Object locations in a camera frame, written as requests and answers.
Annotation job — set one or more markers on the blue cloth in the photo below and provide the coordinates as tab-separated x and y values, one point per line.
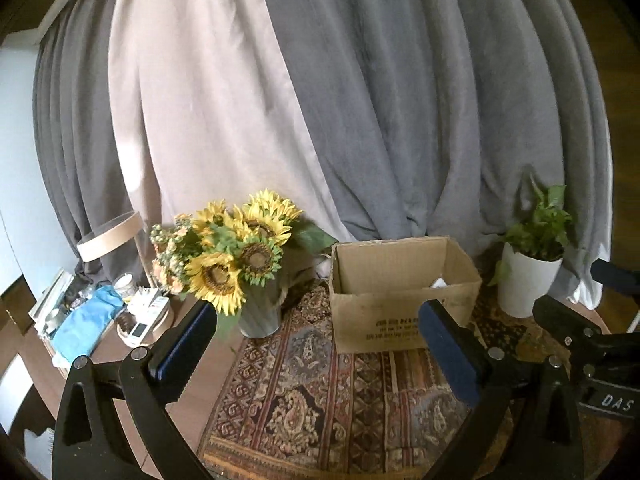
83	328

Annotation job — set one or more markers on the grey ribbed vase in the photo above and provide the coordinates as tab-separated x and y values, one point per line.
260	316

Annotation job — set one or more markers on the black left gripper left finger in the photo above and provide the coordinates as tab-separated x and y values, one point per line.
89	442

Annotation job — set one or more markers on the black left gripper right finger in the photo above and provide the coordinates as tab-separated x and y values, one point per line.
545	442

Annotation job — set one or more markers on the yellow sunflower bouquet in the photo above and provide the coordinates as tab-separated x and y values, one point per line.
218	253

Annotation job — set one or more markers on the green potted plant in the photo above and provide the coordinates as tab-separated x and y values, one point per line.
542	233

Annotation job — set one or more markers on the white round plush toy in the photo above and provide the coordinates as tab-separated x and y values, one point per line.
439	283

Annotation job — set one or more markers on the white plant pot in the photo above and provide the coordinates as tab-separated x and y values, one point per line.
521	280

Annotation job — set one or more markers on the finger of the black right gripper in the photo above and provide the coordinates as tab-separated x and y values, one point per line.
625	282
569	328

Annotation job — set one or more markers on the patterned brown rug cloth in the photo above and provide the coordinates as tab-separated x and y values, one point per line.
292	407

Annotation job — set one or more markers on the brown cardboard box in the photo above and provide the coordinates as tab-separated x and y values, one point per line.
377	288

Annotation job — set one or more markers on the white electronic device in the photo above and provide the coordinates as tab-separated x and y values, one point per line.
152	314

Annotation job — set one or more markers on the white sheer curtain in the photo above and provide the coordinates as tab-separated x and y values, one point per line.
204	109

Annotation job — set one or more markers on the grey curtain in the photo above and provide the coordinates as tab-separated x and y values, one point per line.
427	117

